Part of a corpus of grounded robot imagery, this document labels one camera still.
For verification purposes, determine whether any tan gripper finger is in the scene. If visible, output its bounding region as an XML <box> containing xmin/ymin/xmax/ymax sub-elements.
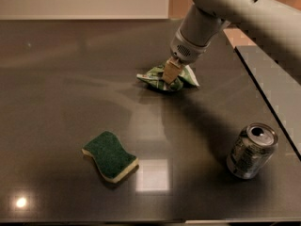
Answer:
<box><xmin>162</xmin><ymin>56</ymin><xmax>184</xmax><ymax>84</ymax></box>

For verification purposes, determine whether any green jalapeno chip bag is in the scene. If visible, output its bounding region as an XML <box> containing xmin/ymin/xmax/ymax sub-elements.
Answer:
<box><xmin>136</xmin><ymin>65</ymin><xmax>199</xmax><ymax>92</ymax></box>

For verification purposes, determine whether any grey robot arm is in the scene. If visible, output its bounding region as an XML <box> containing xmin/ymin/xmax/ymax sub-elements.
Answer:
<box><xmin>163</xmin><ymin>0</ymin><xmax>301</xmax><ymax>84</ymax></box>

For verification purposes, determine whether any grey side table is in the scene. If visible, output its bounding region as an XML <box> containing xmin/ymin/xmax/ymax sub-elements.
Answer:
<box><xmin>235</xmin><ymin>45</ymin><xmax>301</xmax><ymax>159</ymax></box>

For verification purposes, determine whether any green and yellow sponge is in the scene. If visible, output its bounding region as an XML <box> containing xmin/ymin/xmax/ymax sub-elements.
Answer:
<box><xmin>82</xmin><ymin>131</ymin><xmax>138</xmax><ymax>184</ymax></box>

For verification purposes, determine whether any silver soda can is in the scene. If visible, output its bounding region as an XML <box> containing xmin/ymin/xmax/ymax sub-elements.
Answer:
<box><xmin>227</xmin><ymin>122</ymin><xmax>278</xmax><ymax>180</ymax></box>

